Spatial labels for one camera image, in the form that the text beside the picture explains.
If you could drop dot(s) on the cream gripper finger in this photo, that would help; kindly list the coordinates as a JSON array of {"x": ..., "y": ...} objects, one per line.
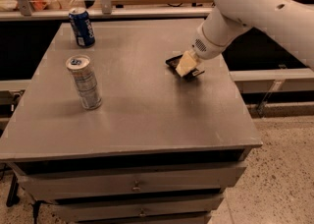
[{"x": 187, "y": 63}]

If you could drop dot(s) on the black rxbar chocolate bar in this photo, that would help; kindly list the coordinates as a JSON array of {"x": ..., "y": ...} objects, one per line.
[{"x": 173, "y": 62}]

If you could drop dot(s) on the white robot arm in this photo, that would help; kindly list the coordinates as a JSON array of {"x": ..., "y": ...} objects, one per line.
[{"x": 287, "y": 22}]

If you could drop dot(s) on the silver energy drink can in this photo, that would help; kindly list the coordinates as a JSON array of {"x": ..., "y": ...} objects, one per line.
[{"x": 81, "y": 71}]

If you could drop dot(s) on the blue pepsi can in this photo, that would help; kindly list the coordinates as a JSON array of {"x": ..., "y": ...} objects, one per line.
[{"x": 82, "y": 27}]

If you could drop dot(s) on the grey drawer cabinet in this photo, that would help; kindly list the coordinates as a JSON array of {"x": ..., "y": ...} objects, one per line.
[{"x": 148, "y": 116}]

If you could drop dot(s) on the top drawer with knob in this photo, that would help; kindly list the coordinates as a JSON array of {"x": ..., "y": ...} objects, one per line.
[{"x": 129, "y": 181}]

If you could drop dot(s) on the drawer with knob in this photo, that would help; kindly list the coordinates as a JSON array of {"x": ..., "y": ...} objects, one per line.
[
  {"x": 129, "y": 181},
  {"x": 138, "y": 208}
]

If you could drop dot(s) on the middle drawer with knob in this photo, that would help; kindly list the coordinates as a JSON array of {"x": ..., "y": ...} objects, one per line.
[{"x": 138, "y": 208}]

